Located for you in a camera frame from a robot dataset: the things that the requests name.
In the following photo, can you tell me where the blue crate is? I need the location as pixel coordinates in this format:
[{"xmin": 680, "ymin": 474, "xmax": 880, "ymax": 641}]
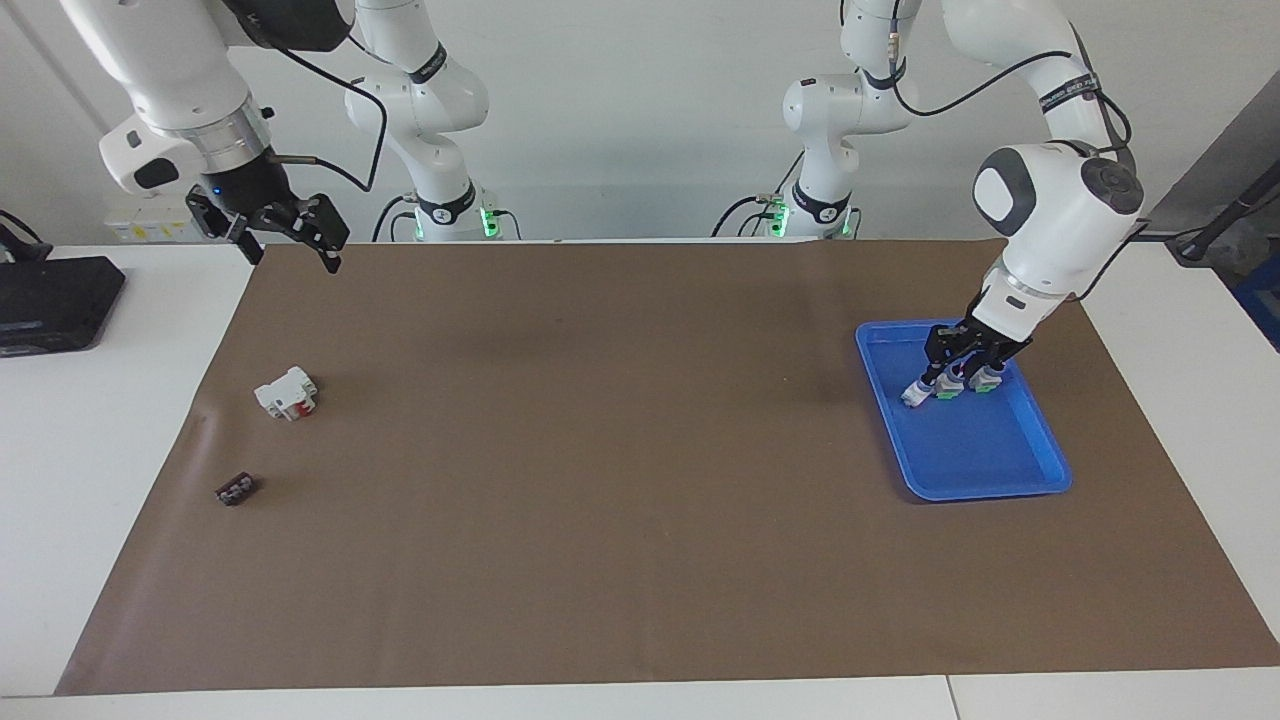
[{"xmin": 1232, "ymin": 275, "xmax": 1280, "ymax": 352}]

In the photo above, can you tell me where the black tripod stand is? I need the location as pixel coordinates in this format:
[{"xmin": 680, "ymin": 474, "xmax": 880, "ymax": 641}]
[{"xmin": 1165, "ymin": 160, "xmax": 1280, "ymax": 267}]

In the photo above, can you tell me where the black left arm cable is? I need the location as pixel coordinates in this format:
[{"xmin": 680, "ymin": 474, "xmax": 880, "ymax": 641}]
[{"xmin": 840, "ymin": 0, "xmax": 1151, "ymax": 301}]

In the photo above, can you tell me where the black right base cable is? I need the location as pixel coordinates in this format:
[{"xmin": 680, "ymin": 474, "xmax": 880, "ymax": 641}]
[{"xmin": 372, "ymin": 194, "xmax": 421, "ymax": 243}]

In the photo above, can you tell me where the white circuit breaker red lever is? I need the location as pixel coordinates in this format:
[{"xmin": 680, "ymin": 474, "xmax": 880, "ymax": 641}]
[{"xmin": 253, "ymin": 366, "xmax": 319, "ymax": 423}]

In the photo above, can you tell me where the white wall socket box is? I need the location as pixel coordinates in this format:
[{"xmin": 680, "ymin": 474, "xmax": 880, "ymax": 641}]
[{"xmin": 104, "ymin": 194, "xmax": 207, "ymax": 244}]

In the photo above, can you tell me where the black cable of electronics box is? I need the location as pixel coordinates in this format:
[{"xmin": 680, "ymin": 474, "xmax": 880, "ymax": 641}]
[{"xmin": 0, "ymin": 210, "xmax": 51, "ymax": 264}]

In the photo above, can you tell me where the black base cable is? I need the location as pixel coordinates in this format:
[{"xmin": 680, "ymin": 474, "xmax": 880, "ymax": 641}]
[
  {"xmin": 712, "ymin": 150, "xmax": 803, "ymax": 239},
  {"xmin": 372, "ymin": 194, "xmax": 421, "ymax": 243}
]

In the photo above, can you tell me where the blue plastic tray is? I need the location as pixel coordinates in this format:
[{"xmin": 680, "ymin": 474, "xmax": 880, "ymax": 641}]
[{"xmin": 855, "ymin": 318, "xmax": 1074, "ymax": 502}]

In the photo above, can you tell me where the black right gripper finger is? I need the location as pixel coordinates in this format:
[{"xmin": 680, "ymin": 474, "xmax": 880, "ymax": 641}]
[
  {"xmin": 261, "ymin": 192, "xmax": 352, "ymax": 275},
  {"xmin": 186, "ymin": 186, "xmax": 264, "ymax": 267}
]

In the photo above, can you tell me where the black left base cable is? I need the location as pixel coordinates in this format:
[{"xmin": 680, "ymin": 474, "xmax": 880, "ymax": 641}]
[{"xmin": 712, "ymin": 150, "xmax": 803, "ymax": 239}]

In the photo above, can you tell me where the brown table mat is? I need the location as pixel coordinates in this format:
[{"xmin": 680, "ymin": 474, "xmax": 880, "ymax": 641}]
[{"xmin": 55, "ymin": 240, "xmax": 1280, "ymax": 697}]

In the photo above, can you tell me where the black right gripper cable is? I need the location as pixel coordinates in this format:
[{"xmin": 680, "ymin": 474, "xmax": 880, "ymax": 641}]
[{"xmin": 268, "ymin": 45, "xmax": 390, "ymax": 194}]

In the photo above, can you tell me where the black electronics box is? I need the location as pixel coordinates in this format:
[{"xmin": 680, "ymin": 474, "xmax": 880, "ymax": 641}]
[{"xmin": 0, "ymin": 256, "xmax": 128, "ymax": 358}]

